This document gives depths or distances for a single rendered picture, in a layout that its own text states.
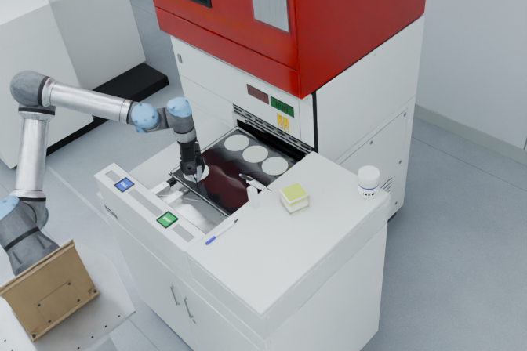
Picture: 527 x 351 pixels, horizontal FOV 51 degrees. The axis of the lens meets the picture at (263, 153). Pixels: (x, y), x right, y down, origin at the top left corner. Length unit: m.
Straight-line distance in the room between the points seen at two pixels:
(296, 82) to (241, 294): 0.70
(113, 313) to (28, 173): 0.53
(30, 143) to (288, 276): 0.95
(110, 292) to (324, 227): 0.75
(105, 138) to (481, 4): 2.50
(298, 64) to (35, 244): 0.98
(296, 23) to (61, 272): 1.05
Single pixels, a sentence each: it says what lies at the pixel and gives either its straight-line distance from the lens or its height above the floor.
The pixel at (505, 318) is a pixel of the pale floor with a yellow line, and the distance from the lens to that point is 2.85.
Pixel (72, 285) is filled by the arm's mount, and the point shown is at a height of 0.93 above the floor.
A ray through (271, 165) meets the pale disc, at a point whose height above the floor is 0.90.
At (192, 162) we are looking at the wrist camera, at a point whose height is 1.06.
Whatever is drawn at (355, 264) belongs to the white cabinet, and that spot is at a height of 0.75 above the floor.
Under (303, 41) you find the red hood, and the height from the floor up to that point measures 1.44.
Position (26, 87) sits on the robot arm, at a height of 1.44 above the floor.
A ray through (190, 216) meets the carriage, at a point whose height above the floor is 0.88.
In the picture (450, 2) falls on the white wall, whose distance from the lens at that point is 3.29.
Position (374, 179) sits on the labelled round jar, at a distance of 1.82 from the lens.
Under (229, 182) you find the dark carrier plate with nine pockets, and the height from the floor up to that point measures 0.90.
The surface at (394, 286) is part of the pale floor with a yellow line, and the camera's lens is 2.85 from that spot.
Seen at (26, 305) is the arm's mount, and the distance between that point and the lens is 1.84.
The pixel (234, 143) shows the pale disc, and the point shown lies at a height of 0.90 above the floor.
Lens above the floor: 2.34
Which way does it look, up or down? 42 degrees down
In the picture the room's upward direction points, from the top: 7 degrees counter-clockwise
